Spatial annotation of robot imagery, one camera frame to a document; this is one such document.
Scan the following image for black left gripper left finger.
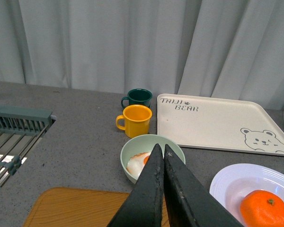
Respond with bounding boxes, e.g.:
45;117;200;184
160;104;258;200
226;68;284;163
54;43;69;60
108;144;164;227

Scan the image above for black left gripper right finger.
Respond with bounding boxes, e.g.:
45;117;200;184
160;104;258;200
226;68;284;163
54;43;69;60
164;145;243;227

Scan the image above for white round plate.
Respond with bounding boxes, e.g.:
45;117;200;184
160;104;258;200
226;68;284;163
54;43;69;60
209;163;284;226

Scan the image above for orange mandarin fruit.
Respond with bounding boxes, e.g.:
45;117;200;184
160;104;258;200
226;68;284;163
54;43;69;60
240;190;284;227

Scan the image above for fake fried egg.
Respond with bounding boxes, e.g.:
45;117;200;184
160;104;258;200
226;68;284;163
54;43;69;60
126;152;151;178

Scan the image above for light green bowl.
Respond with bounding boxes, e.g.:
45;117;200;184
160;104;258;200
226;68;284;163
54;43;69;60
120;134;186;183

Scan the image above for beige bear tray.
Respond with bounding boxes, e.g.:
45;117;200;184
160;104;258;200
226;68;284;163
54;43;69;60
157;94;284;156

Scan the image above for wooden cutting board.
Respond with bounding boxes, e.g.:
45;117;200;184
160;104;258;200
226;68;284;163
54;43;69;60
22;187;169;227

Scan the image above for yellow mug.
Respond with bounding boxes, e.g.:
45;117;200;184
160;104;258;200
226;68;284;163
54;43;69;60
115;105;152;138

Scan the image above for dark green mug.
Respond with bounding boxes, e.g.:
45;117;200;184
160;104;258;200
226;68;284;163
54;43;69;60
121;88;152;108

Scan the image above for green sink drying rack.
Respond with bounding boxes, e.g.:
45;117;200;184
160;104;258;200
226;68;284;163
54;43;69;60
0;105;56;189

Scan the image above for white curtain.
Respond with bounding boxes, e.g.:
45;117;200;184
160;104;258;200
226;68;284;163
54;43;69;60
0;0;284;110

